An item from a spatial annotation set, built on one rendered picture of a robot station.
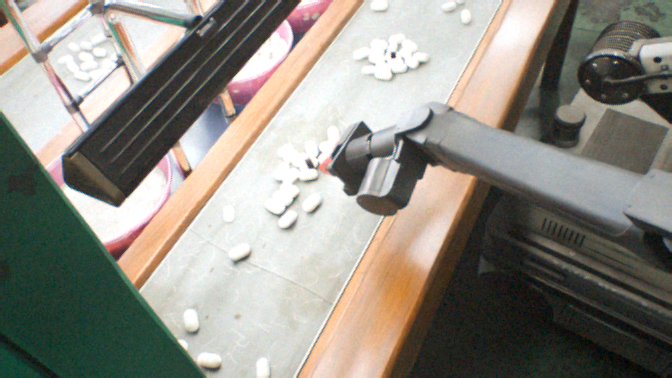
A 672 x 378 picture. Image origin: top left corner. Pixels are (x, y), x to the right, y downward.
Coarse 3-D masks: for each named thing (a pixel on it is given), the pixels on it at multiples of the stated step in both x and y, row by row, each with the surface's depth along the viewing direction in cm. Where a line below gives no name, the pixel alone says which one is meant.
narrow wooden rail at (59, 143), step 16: (208, 0) 137; (176, 32) 130; (160, 48) 127; (144, 64) 124; (112, 80) 121; (128, 80) 121; (96, 96) 119; (112, 96) 118; (96, 112) 115; (64, 128) 113; (48, 144) 111; (64, 144) 110; (48, 160) 108
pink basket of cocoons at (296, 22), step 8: (320, 0) 131; (328, 0) 134; (296, 8) 131; (304, 8) 132; (312, 8) 133; (320, 8) 134; (288, 16) 135; (296, 16) 134; (304, 16) 135; (296, 24) 137; (304, 24) 138; (312, 24) 138; (296, 32) 140
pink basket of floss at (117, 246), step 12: (60, 156) 108; (168, 156) 105; (48, 168) 106; (60, 168) 108; (168, 168) 104; (60, 180) 109; (168, 180) 101; (168, 192) 100; (132, 228) 95; (108, 240) 94; (120, 240) 95; (132, 240) 98; (120, 252) 100
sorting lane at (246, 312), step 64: (384, 0) 134; (448, 0) 131; (320, 64) 121; (448, 64) 117; (320, 128) 109; (256, 192) 101; (320, 192) 99; (192, 256) 94; (256, 256) 92; (320, 256) 91; (256, 320) 85; (320, 320) 84
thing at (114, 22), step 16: (112, 0) 74; (128, 0) 74; (192, 0) 90; (112, 16) 76; (128, 16) 74; (144, 16) 73; (160, 16) 71; (176, 16) 70; (192, 16) 70; (112, 32) 79; (128, 32) 80; (208, 32) 70; (128, 48) 81; (128, 64) 83; (224, 96) 106; (224, 112) 109; (176, 144) 97; (176, 160) 100
